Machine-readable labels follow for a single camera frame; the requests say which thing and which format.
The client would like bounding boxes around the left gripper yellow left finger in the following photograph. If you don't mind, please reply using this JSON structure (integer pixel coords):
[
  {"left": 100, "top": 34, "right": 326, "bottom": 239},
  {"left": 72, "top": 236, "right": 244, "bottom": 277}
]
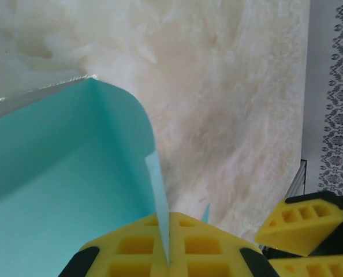
[{"left": 57, "top": 213, "right": 171, "bottom": 277}]

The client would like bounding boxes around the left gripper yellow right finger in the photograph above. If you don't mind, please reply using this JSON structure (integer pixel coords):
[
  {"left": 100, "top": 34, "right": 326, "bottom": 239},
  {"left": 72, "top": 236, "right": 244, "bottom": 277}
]
[{"left": 169, "top": 212, "right": 279, "bottom": 277}]

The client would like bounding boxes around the aluminium side rail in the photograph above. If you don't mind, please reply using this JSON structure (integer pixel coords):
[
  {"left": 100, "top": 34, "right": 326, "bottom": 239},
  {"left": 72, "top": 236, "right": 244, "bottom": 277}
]
[{"left": 286, "top": 158, "right": 308, "bottom": 203}]

